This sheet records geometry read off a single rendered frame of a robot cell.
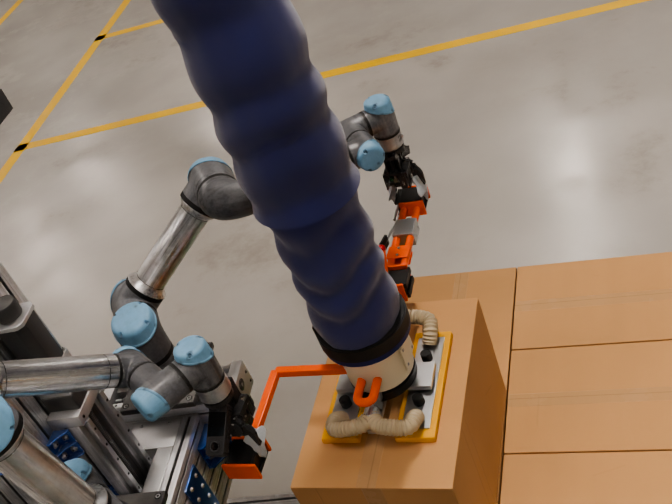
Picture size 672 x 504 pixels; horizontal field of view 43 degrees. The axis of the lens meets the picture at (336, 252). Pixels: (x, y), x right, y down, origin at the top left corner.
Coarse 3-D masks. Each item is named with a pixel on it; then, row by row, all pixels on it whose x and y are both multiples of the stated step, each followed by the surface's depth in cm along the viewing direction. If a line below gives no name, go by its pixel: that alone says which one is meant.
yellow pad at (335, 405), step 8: (336, 384) 224; (336, 392) 222; (352, 392) 219; (336, 400) 219; (344, 400) 215; (352, 400) 217; (336, 408) 217; (344, 408) 216; (352, 408) 215; (360, 408) 215; (352, 416) 213; (328, 440) 211; (336, 440) 210; (344, 440) 210; (352, 440) 209; (360, 440) 209
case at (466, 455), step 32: (448, 320) 231; (480, 320) 234; (480, 352) 230; (320, 384) 228; (448, 384) 214; (480, 384) 226; (320, 416) 220; (384, 416) 213; (448, 416) 207; (480, 416) 223; (320, 448) 212; (352, 448) 209; (384, 448) 206; (416, 448) 203; (448, 448) 200; (480, 448) 220; (320, 480) 205; (352, 480) 202; (384, 480) 199; (416, 480) 196; (448, 480) 193; (480, 480) 216
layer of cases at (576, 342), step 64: (640, 256) 287; (512, 320) 283; (576, 320) 274; (640, 320) 266; (512, 384) 262; (576, 384) 254; (640, 384) 247; (512, 448) 244; (576, 448) 238; (640, 448) 231
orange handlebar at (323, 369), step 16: (416, 208) 249; (400, 240) 243; (400, 256) 234; (288, 368) 216; (304, 368) 214; (320, 368) 213; (336, 368) 211; (272, 384) 214; (368, 400) 200; (256, 416) 207
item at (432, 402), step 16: (416, 336) 228; (448, 336) 224; (416, 352) 222; (432, 352) 221; (448, 352) 220; (416, 400) 207; (432, 400) 209; (400, 416) 209; (432, 416) 206; (416, 432) 204; (432, 432) 202
